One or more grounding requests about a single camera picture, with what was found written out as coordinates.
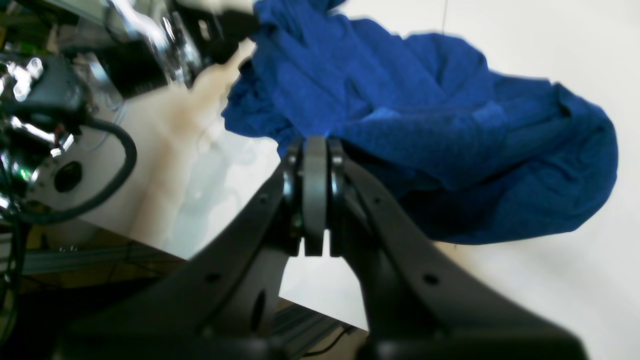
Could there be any dark blue t-shirt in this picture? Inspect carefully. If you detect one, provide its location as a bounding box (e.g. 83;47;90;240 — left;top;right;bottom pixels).
222;0;618;245

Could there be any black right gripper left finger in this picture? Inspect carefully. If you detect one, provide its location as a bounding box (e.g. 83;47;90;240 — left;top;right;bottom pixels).
54;139;303;360

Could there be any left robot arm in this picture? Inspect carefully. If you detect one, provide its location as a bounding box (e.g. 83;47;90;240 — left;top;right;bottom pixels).
1;0;259;224

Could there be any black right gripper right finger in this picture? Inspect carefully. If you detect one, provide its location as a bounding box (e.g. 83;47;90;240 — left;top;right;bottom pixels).
302;137;587;360

